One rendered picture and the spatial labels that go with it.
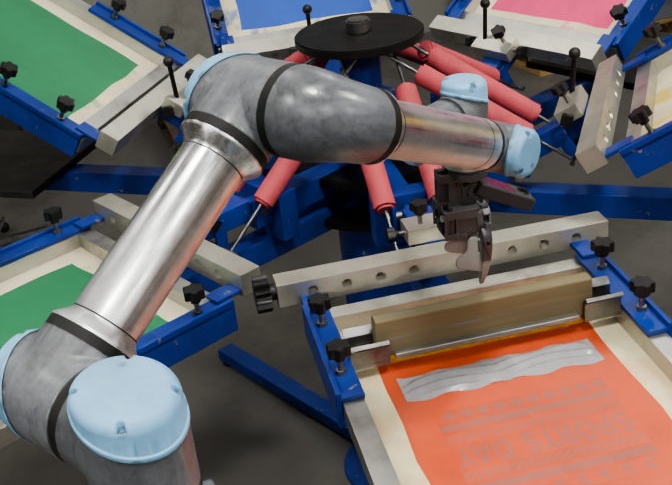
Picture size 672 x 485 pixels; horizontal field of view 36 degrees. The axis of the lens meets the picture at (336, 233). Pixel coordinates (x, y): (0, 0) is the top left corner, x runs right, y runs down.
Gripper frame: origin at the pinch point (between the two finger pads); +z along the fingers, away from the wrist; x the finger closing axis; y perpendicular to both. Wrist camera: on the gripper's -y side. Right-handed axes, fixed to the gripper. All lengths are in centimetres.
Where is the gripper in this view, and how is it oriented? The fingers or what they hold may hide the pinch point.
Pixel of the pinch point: (480, 269)
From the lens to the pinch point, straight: 181.6
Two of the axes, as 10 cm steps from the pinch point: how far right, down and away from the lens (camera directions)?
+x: 2.2, 4.4, -8.7
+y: -9.7, 1.7, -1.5
